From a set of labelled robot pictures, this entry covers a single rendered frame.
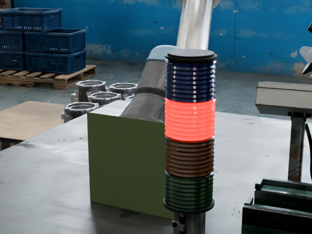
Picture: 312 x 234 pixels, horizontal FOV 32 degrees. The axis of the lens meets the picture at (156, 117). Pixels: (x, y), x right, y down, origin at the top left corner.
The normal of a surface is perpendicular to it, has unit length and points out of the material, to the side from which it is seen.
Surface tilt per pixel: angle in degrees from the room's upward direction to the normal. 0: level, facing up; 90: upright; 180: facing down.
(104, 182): 90
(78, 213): 0
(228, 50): 90
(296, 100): 60
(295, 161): 90
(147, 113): 33
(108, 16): 90
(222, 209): 0
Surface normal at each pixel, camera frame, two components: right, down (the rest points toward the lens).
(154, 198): -0.45, 0.25
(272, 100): -0.32, -0.26
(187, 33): -0.34, -0.47
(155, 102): 0.12, -0.64
